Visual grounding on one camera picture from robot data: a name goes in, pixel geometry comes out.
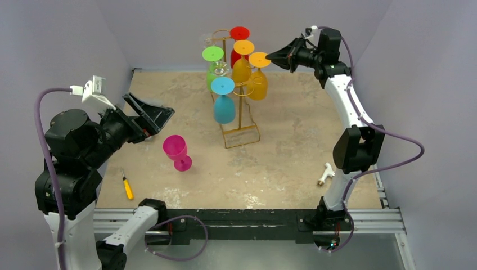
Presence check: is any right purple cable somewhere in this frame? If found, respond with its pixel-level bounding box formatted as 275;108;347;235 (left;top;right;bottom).
311;25;426;209

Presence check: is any white plastic pipe fitting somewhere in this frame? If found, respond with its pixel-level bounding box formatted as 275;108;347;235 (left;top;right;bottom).
317;163;335;187

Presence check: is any orange wine glass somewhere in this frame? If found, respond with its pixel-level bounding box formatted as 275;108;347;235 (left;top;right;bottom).
247;52;271;101
231;40;255;83

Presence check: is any pink wine glass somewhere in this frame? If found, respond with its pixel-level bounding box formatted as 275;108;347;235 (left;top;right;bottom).
163;134;192;172

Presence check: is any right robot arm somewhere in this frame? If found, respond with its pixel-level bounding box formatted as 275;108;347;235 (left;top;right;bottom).
266;26;385;229

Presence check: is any yellow handled screwdriver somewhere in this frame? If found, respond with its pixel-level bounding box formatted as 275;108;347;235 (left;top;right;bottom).
120;168;134;200

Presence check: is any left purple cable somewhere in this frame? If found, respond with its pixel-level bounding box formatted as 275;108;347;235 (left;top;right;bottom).
34;87;77;270

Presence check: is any purple cable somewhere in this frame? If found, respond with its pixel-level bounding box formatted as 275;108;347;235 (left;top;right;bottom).
311;25;426;209
34;87;77;270

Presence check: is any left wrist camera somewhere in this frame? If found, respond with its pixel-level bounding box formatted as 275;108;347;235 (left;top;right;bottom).
69;75;116;113

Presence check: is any red wine glass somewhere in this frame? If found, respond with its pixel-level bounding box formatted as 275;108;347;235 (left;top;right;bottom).
229;26;250;68

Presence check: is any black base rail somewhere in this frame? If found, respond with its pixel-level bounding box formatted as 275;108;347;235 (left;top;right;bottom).
148;209;353;245

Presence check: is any gold wire glass rack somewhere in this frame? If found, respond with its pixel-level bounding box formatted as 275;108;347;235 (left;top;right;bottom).
211;29;261;149

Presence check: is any blue wine glass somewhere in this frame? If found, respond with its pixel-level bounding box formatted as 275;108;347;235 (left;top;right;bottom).
211;76;236;124

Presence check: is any green wine glass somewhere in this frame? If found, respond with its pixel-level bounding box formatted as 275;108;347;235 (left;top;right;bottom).
202;46;228;92

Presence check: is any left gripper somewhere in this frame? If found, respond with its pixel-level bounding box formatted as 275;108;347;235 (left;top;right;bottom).
84;90;174;166

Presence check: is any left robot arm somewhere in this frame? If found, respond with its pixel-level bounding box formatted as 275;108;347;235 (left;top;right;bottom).
34;93;174;269

